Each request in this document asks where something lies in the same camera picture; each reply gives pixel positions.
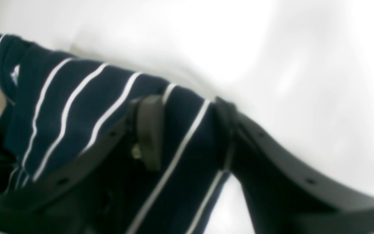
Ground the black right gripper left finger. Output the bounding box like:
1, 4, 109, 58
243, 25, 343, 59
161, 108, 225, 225
0, 95, 164, 234

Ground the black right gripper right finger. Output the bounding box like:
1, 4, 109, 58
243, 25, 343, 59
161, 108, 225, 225
214, 97, 374, 234

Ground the navy white striped T-shirt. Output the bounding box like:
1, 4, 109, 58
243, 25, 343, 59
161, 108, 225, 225
0, 34, 228, 234

